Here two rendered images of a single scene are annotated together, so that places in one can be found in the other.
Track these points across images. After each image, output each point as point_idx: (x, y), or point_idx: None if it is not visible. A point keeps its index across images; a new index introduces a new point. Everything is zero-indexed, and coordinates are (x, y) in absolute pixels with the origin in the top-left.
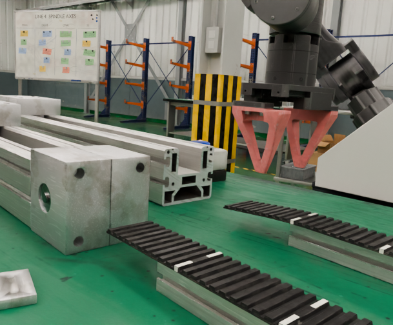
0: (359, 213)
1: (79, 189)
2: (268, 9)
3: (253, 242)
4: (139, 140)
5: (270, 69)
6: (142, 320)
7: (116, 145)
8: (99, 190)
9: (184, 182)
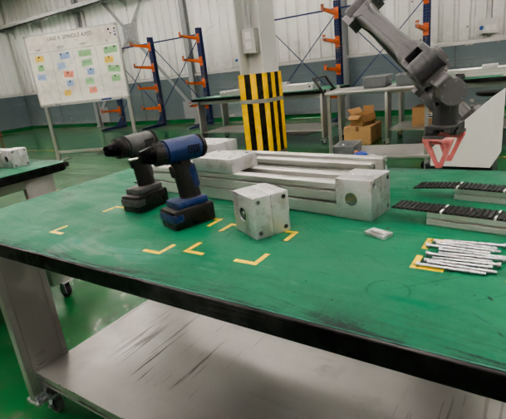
0: (469, 177)
1: (374, 192)
2: (448, 99)
3: (437, 200)
4: (344, 160)
5: (438, 118)
6: (435, 232)
7: (328, 165)
8: (378, 190)
9: None
